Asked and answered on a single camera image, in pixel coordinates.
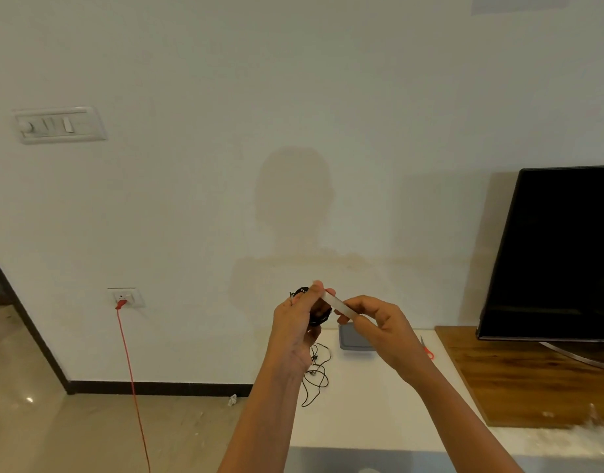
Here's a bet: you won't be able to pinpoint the person's right hand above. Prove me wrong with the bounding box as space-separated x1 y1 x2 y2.
333 295 435 386

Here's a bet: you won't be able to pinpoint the person's left hand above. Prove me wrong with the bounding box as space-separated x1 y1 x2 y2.
264 280 337 386

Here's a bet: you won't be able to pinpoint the black earphones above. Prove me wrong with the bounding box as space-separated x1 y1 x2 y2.
288 285 333 332

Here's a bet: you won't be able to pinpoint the grey lidded container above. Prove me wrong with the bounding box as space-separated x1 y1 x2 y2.
337 323 377 355

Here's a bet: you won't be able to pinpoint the black earphone cable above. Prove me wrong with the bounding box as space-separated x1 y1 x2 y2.
301 341 333 409

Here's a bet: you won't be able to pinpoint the clear tape roll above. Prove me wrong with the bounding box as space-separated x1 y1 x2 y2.
322 289 365 322

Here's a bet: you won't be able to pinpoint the person's right forearm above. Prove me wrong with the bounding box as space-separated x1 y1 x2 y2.
404 361 525 473

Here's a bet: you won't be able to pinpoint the person's left forearm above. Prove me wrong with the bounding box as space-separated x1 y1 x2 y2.
218 369 308 473

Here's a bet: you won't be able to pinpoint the wooden board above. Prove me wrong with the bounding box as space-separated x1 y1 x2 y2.
434 325 604 430

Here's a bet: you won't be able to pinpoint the black television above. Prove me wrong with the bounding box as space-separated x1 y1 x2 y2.
476 165 604 344

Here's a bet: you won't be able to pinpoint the silver television stand leg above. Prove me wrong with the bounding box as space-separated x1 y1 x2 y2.
538 341 604 374

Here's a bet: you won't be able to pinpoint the white wall socket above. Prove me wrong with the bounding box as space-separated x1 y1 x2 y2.
106 287 147 309

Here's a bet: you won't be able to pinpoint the red power cable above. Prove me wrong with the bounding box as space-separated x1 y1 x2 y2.
115 298 153 473

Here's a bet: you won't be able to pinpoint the white wall switch panel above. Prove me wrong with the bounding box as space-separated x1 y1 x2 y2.
11 106 109 145

